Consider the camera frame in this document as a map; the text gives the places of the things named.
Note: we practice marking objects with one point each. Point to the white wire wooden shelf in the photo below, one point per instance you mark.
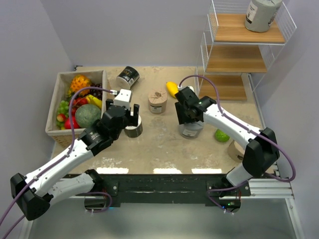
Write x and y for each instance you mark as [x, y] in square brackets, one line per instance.
[230, 55]

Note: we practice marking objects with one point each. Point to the dark purple grapes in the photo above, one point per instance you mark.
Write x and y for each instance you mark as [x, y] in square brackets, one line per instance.
[96, 93]

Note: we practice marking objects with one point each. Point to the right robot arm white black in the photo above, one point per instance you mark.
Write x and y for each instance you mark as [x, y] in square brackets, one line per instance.
[259, 154]

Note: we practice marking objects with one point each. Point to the red apple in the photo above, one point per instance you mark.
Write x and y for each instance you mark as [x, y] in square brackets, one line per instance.
[67, 124]

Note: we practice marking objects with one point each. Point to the green netted melon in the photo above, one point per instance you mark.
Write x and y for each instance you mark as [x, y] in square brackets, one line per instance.
[86, 115]

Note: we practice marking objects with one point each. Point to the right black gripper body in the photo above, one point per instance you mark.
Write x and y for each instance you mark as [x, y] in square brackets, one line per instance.
[183, 115]

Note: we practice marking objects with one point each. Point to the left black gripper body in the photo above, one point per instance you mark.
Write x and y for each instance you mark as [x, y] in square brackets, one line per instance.
[128, 121]

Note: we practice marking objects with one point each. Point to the orange spiky fruit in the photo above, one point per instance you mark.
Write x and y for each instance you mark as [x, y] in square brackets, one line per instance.
[79, 82]

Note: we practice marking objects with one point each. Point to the yellow mango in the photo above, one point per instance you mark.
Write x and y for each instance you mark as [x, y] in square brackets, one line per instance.
[172, 88]

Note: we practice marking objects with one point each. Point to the yellow banana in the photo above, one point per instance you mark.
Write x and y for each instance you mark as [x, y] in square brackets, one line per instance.
[94, 101]

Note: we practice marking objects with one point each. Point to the green grapes bunch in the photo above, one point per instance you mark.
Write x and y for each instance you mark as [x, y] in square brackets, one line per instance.
[62, 109]

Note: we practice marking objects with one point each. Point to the clear wrapped white tissue roll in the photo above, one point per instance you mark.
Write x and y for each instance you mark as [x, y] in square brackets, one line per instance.
[134, 131]

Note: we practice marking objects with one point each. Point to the small peach fruit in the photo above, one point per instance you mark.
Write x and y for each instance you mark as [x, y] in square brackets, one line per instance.
[61, 118]

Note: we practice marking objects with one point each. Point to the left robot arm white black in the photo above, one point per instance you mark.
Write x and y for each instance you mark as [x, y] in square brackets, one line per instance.
[37, 191]

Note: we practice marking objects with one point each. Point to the black wrapped tissue roll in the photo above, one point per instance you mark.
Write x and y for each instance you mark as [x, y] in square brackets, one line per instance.
[127, 78]

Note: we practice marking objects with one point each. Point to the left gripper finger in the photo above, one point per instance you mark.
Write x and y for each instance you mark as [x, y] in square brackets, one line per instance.
[135, 117]
[109, 105]

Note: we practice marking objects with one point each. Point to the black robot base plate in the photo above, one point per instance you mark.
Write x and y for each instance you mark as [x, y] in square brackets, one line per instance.
[168, 189]

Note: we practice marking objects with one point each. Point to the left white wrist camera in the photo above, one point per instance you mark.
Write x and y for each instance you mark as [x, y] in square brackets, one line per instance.
[123, 98]

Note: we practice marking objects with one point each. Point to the green lime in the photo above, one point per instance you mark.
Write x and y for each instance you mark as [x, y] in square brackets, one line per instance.
[220, 136]

